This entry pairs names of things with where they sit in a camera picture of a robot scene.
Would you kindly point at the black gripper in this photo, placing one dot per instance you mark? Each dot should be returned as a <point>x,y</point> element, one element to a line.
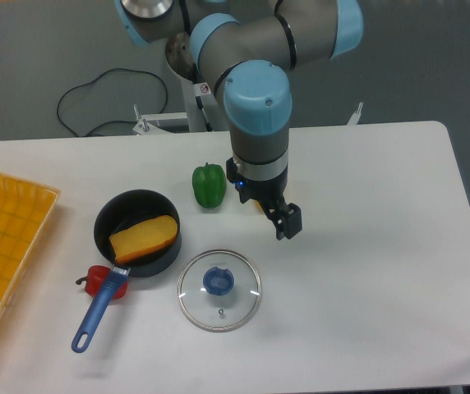
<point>269,194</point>

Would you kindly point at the glass pot lid blue knob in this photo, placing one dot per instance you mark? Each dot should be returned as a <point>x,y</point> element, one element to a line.
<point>219,290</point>

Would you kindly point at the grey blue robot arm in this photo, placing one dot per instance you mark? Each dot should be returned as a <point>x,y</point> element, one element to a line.
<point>246,67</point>

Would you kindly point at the yellow corn cob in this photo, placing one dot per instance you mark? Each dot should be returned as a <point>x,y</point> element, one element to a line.
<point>256,202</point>

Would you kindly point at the green bell pepper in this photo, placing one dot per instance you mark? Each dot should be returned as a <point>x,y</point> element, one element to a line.
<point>209,185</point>

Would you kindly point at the red bell pepper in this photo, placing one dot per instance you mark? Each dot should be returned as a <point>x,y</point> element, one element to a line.
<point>94,279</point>

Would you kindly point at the white table clamp bracket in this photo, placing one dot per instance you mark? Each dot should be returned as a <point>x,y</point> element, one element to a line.
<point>356,115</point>

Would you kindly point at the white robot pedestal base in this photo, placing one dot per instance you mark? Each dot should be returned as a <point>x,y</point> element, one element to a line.
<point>202,113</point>

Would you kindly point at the black pot blue handle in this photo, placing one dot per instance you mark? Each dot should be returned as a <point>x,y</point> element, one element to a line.
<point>119,213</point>

